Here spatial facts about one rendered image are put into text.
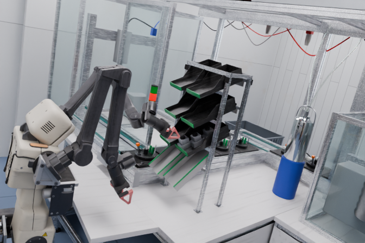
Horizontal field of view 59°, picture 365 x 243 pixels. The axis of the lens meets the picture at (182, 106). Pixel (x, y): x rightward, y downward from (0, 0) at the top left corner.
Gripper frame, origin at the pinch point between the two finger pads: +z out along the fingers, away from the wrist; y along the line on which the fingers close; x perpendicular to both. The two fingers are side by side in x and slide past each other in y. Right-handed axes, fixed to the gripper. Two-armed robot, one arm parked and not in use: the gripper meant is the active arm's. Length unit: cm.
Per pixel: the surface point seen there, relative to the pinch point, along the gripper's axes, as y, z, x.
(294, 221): -32, 86, 7
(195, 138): -4.3, 10.9, -3.8
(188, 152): -8.4, 8.4, 4.4
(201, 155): -0.8, 24.1, 3.1
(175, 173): 2.7, 17.7, 20.1
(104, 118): 124, 16, 31
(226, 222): -24, 45, 26
